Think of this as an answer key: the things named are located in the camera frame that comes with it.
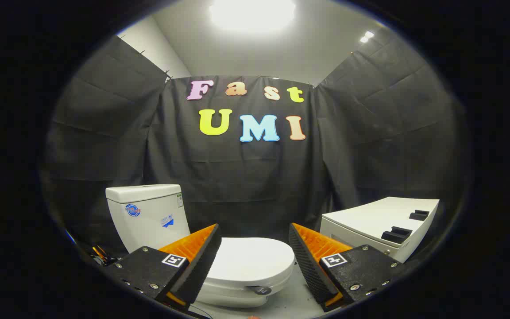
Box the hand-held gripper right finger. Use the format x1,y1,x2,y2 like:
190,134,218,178
288,223,404,312

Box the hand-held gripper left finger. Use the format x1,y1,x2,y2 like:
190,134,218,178
104,224,222,311

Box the white toilet lid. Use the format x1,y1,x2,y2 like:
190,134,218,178
205,237,295,286

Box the white toilet seat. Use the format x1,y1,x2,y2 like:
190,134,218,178
202,264,294,298

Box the white toilet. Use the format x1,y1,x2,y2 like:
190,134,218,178
105,184,295,308

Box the white cabinet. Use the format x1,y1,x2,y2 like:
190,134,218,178
319,196,440,263

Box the black backdrop cloth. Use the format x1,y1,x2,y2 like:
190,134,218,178
40,35,470,266

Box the large ceiling light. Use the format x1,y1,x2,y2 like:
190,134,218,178
210,0,296,32

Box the orange black cable bundle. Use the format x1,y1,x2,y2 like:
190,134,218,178
88,244,119,266

